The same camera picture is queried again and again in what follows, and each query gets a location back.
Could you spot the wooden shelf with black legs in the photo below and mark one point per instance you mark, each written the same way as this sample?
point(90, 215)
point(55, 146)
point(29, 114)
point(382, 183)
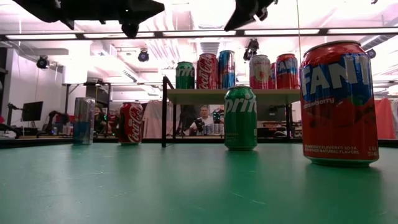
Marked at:
point(202, 96)

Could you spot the pink cloth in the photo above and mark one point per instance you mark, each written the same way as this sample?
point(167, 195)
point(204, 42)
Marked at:
point(385, 119)

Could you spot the black ceiling light rail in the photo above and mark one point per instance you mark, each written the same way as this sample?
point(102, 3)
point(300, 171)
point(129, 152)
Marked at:
point(159, 34)

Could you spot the white pink raspberry lime can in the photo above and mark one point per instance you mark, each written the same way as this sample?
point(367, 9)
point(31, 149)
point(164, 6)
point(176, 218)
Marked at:
point(259, 73)

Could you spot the black aluminium table frame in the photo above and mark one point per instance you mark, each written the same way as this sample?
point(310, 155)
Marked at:
point(202, 140)

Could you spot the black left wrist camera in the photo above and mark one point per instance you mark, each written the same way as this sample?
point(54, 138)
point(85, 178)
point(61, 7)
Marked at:
point(130, 30)

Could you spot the red Coca-Cola can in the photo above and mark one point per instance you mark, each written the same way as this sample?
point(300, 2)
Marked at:
point(206, 73)
point(130, 124)

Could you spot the black metal rack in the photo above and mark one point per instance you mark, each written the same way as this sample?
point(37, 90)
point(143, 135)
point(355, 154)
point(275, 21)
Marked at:
point(107, 109)

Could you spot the green Sprite can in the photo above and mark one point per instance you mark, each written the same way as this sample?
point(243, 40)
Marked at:
point(185, 76)
point(240, 124)

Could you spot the green table mat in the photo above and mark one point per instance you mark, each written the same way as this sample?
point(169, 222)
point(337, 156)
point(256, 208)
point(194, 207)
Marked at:
point(199, 193)

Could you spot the person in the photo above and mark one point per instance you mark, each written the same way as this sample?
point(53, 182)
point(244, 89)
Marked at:
point(98, 119)
point(205, 119)

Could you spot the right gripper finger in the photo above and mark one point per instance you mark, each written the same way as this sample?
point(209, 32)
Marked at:
point(241, 15)

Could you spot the slim blue silver energy can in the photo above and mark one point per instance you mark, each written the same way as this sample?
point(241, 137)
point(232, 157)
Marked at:
point(227, 70)
point(84, 121)

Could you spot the white hanging cloth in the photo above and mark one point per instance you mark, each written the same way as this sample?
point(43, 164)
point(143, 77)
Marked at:
point(155, 119)

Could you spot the black computer monitor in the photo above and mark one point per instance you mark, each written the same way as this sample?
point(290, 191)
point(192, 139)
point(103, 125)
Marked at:
point(32, 111)

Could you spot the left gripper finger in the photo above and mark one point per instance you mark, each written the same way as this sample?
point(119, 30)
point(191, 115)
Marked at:
point(146, 9)

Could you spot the black ceiling camera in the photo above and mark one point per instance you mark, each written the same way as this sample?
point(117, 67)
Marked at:
point(143, 56)
point(371, 53)
point(42, 62)
point(251, 49)

